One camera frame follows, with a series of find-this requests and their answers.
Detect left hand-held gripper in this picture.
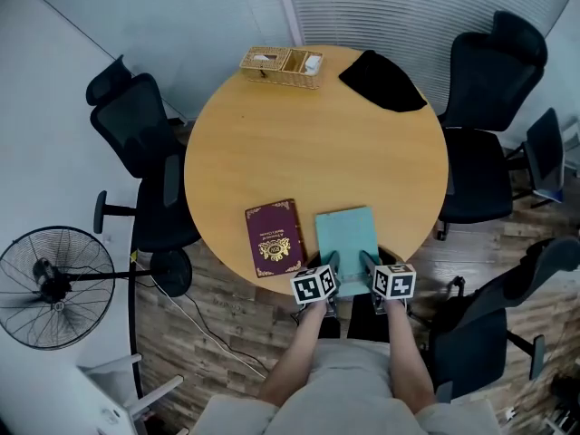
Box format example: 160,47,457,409
289,250,342,319

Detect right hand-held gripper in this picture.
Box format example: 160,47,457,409
360,250,417,315

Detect light blue book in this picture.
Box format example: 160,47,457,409
314,205,382,298

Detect maroon gold-patterned book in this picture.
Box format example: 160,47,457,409
244,198,308,279

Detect person's right forearm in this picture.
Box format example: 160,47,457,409
383,297,439,414

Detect person's left forearm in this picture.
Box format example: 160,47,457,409
257,299,330,408

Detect person's black trousers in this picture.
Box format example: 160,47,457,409
316,293,392,344

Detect person's beige shirt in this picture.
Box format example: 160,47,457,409
189,337,499,435

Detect black cloth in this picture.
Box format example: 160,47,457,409
338,49,429,113

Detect wicker tissue basket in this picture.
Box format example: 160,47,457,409
238,45,324,91

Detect white window blind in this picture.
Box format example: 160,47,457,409
285,0,580,117

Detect white rack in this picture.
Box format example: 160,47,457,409
76,353,185,435

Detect black standing floor fan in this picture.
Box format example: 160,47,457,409
0,225,194,352

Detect white cable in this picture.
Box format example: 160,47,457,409
135,260,268,380

